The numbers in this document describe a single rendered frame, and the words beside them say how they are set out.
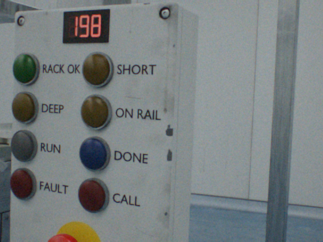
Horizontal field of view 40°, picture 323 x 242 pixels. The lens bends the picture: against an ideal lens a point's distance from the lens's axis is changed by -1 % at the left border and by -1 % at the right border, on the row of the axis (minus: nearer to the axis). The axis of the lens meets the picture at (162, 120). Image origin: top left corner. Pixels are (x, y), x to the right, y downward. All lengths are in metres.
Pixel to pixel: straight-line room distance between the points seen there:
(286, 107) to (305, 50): 2.65
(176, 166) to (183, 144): 0.02
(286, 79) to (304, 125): 2.62
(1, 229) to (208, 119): 3.02
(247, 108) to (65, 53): 3.77
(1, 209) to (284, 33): 1.04
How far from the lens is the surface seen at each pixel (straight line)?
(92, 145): 0.38
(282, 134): 1.51
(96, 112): 0.37
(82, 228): 0.40
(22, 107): 0.43
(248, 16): 4.21
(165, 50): 0.35
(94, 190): 0.38
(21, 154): 0.43
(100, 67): 0.37
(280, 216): 1.55
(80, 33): 0.39
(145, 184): 0.36
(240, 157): 4.17
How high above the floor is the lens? 1.01
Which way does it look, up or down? 3 degrees down
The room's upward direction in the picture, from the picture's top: 2 degrees clockwise
